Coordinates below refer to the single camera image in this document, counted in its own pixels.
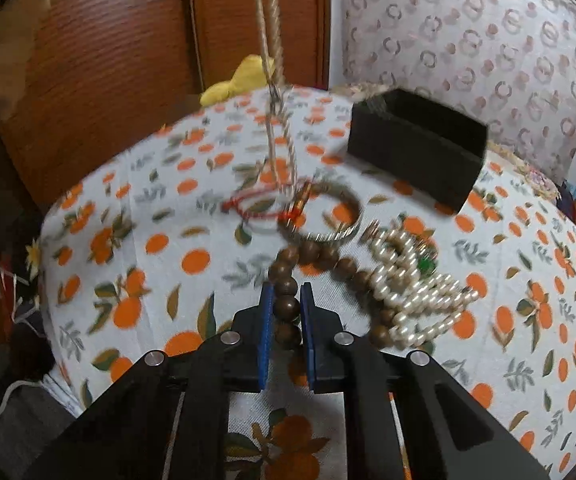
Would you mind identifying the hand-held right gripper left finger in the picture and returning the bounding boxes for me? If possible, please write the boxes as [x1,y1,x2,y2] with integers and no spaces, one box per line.
[26,283,275,480]

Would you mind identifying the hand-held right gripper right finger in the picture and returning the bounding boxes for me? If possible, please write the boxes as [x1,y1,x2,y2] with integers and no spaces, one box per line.
[300,282,552,480]

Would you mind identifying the brown wooden bead bracelet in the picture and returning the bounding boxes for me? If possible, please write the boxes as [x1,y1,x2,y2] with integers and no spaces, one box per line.
[268,241,399,352]

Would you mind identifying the black jewelry box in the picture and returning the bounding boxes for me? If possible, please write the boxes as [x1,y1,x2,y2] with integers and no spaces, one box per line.
[347,88,489,211]

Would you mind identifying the silver bangle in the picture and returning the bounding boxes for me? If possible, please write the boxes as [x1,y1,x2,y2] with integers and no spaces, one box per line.
[277,180,365,245]

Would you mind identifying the orange print tablecloth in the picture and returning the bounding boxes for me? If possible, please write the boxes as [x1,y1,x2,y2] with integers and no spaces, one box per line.
[40,85,576,480]

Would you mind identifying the yellow cloth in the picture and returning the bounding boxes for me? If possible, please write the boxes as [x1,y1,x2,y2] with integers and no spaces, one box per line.
[200,54,277,107]

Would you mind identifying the wooden cabinet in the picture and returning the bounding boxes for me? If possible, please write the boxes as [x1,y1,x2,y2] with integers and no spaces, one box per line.
[0,0,331,211]

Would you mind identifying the white pearl necklace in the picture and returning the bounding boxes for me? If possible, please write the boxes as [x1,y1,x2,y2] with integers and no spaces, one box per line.
[366,218,482,351]

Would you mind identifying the red string bracelet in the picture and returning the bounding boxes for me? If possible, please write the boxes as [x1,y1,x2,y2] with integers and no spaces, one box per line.
[222,178,313,224]

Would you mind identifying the beige rope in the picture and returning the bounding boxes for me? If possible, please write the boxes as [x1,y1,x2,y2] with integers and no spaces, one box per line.
[249,0,301,196]

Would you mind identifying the ring pattern cushion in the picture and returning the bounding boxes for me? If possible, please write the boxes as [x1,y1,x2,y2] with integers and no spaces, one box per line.
[341,0,576,186]

